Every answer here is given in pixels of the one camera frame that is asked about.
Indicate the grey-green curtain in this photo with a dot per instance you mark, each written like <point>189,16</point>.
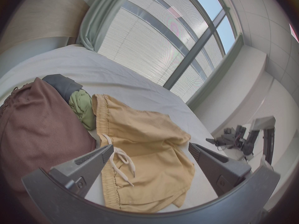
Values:
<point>93,27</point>
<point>217,78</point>

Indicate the window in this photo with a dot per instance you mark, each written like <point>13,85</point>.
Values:
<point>151,31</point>

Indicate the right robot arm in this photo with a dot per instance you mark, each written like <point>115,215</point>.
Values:
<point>262,122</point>

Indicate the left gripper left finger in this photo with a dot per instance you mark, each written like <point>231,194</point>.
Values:
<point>86,169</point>

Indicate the bed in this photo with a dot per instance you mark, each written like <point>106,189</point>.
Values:
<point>116,78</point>

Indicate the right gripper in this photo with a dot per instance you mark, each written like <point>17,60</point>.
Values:
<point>224,141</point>

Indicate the tan shorts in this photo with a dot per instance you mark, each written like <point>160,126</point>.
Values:
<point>144,134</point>

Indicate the ceiling light panel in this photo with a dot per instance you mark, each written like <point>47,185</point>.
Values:
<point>294,34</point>

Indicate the brown shorts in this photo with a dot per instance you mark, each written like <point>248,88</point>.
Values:
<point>42,129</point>

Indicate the green garment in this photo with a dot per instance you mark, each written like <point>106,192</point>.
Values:
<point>84,108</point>

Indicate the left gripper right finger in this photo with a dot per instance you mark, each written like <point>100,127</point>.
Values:
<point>217,171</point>

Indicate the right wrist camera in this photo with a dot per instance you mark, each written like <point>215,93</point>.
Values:
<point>229,131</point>

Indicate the black garment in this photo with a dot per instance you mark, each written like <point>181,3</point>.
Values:
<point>60,85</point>

